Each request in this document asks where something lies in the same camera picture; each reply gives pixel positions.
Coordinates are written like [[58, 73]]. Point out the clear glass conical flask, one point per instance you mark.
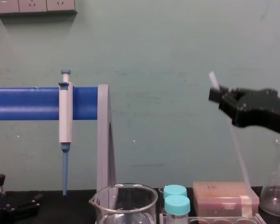
[[276, 186]]

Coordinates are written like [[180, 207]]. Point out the orange pipette tip box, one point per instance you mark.
[[219, 198]]

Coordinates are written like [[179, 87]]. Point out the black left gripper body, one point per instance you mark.
[[4, 211]]

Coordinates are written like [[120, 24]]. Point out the white and blue pipette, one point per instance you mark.
[[65, 121]]

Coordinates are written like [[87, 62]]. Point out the uncapped clear vial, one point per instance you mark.
[[161, 193]]

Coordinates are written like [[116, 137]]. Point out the clear glass beaker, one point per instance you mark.
[[121, 200]]

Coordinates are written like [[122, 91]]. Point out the grey wall socket panel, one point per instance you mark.
[[32, 5]]

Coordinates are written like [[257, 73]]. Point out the grey arched rack upright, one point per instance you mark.
[[103, 130]]

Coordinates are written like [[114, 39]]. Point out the clear plastic well plate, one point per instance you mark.
[[224, 220]]

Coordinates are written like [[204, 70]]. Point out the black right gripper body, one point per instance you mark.
[[266, 107]]

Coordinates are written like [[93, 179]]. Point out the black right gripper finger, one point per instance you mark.
[[229, 110], [218, 94]]

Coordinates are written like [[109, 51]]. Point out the clear glass stirring rod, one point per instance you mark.
[[243, 168]]

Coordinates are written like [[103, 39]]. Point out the teal capped clear vial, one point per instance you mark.
[[177, 206], [175, 190]]

